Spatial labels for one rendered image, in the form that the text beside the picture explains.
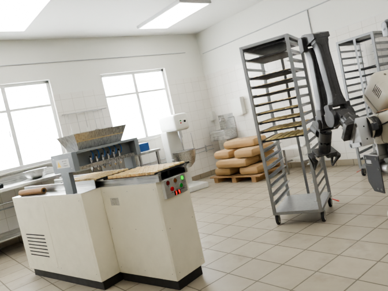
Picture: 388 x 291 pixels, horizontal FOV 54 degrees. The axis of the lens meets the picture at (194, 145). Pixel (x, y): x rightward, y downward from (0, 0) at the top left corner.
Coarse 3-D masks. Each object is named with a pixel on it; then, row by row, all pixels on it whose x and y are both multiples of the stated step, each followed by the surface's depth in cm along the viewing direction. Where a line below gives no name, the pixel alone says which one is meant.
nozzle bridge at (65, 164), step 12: (108, 144) 332; (120, 144) 352; (132, 144) 357; (60, 156) 315; (72, 156) 304; (84, 156) 322; (120, 156) 345; (132, 156) 364; (60, 168) 318; (72, 168) 306; (84, 168) 315; (132, 168) 365; (72, 180) 314; (72, 192) 313
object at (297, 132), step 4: (308, 128) 401; (284, 132) 415; (288, 132) 405; (292, 132) 394; (296, 132) 384; (300, 132) 375; (272, 136) 398; (276, 136) 390; (280, 136) 378; (284, 136) 369; (288, 136) 367
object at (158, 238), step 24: (120, 192) 304; (144, 192) 285; (120, 216) 310; (144, 216) 290; (168, 216) 281; (192, 216) 301; (120, 240) 316; (144, 240) 296; (168, 240) 279; (192, 240) 297; (120, 264) 323; (144, 264) 302; (168, 264) 283; (192, 264) 294
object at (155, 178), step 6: (156, 174) 274; (102, 180) 318; (108, 180) 313; (114, 180) 307; (120, 180) 303; (126, 180) 297; (132, 180) 293; (138, 180) 289; (144, 180) 284; (150, 180) 280; (156, 180) 276; (96, 186) 325
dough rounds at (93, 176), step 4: (96, 172) 376; (100, 172) 370; (104, 172) 358; (108, 172) 350; (112, 172) 340; (116, 172) 335; (80, 176) 370; (84, 176) 360; (88, 176) 351; (92, 176) 344; (96, 176) 334; (100, 176) 326; (104, 176) 325; (76, 180) 339; (80, 180) 335; (84, 180) 331; (88, 180) 328
